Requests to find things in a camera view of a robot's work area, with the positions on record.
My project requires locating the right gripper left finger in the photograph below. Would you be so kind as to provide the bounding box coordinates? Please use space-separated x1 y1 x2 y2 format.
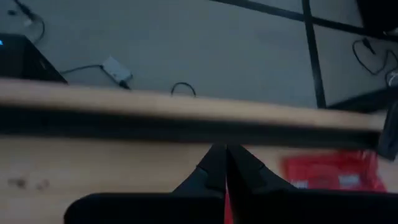
63 144 227 224

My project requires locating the black box with blue light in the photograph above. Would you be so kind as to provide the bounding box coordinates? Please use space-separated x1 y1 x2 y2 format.
0 32 68 84

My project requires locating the black floor cable loop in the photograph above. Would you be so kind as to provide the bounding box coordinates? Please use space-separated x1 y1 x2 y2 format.
170 81 197 98

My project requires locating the black computer tower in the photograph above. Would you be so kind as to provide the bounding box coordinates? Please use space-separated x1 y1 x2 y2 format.
356 0 398 35

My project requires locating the red Skittles candy packet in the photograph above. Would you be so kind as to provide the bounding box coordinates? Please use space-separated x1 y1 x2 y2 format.
224 183 234 224
281 149 388 192

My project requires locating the black floor cable with plug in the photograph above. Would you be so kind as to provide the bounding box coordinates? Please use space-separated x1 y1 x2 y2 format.
351 37 398 77

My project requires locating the grey power adapter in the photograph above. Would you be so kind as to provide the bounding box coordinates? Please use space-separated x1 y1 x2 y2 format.
99 55 134 90

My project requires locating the white floor cable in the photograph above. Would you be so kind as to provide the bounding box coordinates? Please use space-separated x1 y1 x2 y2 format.
385 70 398 88

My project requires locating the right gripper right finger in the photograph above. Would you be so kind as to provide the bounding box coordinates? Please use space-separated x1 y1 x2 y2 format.
226 144 398 224

